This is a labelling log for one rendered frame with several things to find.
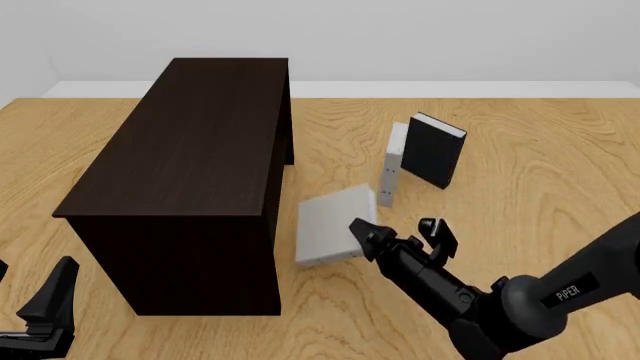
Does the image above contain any white book with grey spine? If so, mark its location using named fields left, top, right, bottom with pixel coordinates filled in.
left=377, top=121, right=409, bottom=208

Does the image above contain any flat white book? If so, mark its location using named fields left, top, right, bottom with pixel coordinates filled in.
left=295, top=183, right=379, bottom=268

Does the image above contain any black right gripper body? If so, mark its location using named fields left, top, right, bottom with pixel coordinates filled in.
left=375, top=234, right=442, bottom=281

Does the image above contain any black book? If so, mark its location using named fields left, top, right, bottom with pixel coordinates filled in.
left=400, top=111, right=468, bottom=191

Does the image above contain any dark wooden cabinet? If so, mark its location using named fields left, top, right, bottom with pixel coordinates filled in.
left=52, top=57, right=295, bottom=317

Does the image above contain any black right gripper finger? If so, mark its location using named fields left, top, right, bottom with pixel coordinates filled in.
left=348, top=218, right=398, bottom=263

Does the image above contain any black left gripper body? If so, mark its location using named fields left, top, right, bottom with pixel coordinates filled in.
left=0, top=324, right=76, bottom=360

